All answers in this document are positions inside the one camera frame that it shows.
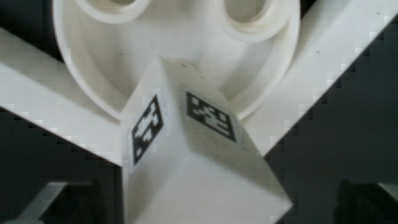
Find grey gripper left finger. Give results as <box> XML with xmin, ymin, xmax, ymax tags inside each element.
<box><xmin>6</xmin><ymin>182</ymin><xmax>68</xmax><ymax>224</ymax></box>

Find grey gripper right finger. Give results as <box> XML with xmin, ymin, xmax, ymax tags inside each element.
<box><xmin>377</xmin><ymin>183</ymin><xmax>398</xmax><ymax>202</ymax></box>

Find white stool leg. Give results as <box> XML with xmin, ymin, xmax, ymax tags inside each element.
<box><xmin>121</xmin><ymin>58</ymin><xmax>292</xmax><ymax>224</ymax></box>

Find white round stool seat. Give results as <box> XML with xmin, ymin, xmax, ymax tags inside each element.
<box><xmin>52</xmin><ymin>0</ymin><xmax>301</xmax><ymax>117</ymax></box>

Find white U-shaped obstacle fence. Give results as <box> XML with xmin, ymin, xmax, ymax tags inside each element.
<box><xmin>0</xmin><ymin>0</ymin><xmax>398</xmax><ymax>163</ymax></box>

